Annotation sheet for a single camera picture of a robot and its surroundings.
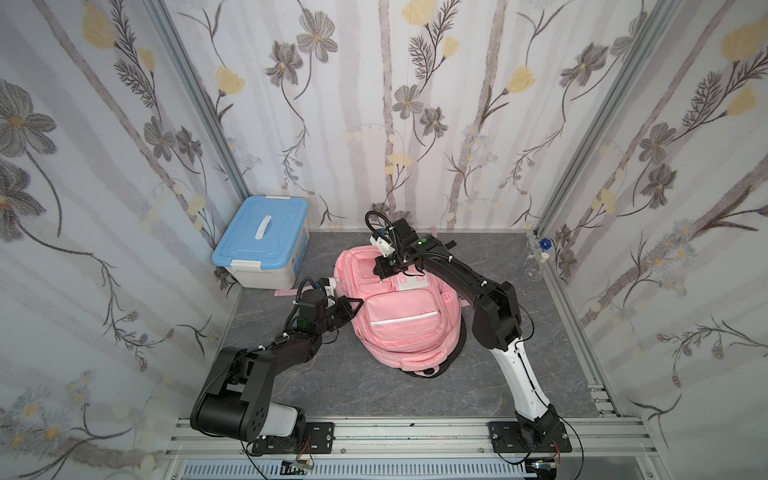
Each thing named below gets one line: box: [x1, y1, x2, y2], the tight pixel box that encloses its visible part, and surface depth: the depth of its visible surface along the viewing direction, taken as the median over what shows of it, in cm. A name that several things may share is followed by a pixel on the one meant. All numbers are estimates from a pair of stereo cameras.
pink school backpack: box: [334, 246, 469, 370], surface depth 88 cm
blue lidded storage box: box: [211, 196, 310, 290], surface depth 98 cm
